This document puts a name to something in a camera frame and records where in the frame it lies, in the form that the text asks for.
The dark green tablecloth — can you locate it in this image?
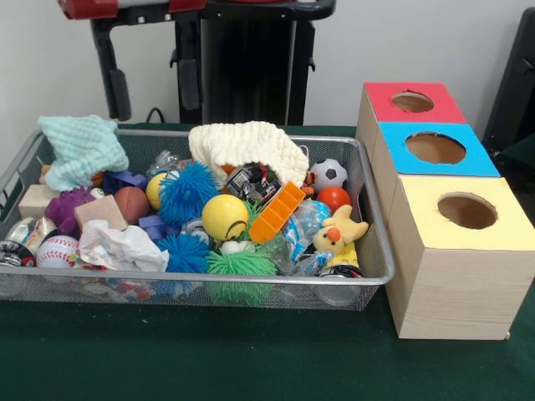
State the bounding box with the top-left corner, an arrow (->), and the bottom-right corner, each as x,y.
0,122 -> 535,401

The orange plastic brick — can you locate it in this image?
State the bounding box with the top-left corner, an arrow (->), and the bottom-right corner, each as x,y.
249,180 -> 307,246

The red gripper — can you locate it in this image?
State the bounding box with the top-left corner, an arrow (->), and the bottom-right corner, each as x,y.
58,0 -> 206,121

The green covered side table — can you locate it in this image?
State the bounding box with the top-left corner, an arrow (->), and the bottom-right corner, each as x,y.
492,135 -> 535,179

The wooden box with three holes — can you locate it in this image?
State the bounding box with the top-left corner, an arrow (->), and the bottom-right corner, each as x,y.
355,81 -> 535,342

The blue spiky ball with eyes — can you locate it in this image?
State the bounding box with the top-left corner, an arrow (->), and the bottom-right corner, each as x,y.
157,160 -> 222,229

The green spiky ball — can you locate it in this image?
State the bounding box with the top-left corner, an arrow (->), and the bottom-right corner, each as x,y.
204,246 -> 278,307

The white baseball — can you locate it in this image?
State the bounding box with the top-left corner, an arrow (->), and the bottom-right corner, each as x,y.
36,234 -> 79,269

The black white soccer ball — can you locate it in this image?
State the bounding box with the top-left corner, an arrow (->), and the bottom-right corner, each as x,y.
309,157 -> 349,194

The cream knitted cloth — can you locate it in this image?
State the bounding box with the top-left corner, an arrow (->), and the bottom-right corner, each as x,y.
187,120 -> 310,188

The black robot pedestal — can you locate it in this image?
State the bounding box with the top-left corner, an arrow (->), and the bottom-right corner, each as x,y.
169,0 -> 338,126

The mint knitted cloth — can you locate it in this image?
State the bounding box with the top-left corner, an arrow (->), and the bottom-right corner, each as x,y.
37,114 -> 130,192

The shallow mesh bin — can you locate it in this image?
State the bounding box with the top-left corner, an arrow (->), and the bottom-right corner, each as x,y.
0,127 -> 397,312

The yellow plush toy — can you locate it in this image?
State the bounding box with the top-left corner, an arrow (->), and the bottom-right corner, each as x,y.
313,204 -> 369,256

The yellow ball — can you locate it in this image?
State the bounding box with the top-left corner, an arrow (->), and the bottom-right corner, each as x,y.
201,194 -> 250,242

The white crumpled paper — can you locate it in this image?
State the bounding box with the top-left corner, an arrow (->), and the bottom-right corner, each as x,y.
77,220 -> 171,272

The black chair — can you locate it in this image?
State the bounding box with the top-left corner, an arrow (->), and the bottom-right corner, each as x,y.
480,6 -> 535,158

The black cable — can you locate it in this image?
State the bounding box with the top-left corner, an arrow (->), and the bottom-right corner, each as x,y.
145,106 -> 177,124

